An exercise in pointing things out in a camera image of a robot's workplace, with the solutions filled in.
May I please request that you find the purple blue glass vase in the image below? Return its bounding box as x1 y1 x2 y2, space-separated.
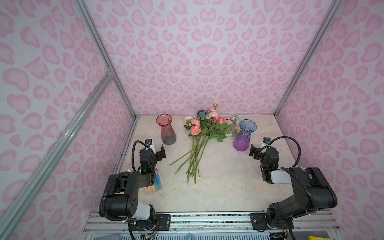
233 119 257 152

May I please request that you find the cream peach rose stem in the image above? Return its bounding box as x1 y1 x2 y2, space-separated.
184 116 194 125

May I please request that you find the pink spray rose stem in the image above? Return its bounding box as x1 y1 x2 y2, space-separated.
187 119 202 183

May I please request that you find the blue rose stem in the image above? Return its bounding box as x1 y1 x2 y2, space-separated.
197 110 207 126

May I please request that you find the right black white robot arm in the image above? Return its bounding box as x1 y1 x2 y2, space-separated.
250 145 338 232

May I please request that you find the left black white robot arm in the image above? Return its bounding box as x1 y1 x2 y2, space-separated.
99 146 166 231

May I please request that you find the red glass vase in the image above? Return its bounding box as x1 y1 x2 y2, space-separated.
156 114 177 145

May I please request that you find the pack of coloured markers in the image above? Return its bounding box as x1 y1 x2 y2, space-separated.
146 169 163 195

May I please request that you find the pile of pink roses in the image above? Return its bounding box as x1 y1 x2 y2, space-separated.
172 104 240 182

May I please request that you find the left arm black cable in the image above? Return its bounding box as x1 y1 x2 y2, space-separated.
131 140 150 172

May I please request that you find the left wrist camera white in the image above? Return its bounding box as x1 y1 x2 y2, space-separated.
145 139 156 154

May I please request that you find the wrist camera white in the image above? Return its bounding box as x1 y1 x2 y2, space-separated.
145 139 156 154
261 137 271 148

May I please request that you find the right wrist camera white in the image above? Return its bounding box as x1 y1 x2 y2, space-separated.
261 137 271 148

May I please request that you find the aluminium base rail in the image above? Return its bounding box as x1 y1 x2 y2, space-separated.
81 211 344 240

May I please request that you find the diagonal aluminium frame bar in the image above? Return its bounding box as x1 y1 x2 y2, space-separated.
1 73 114 240

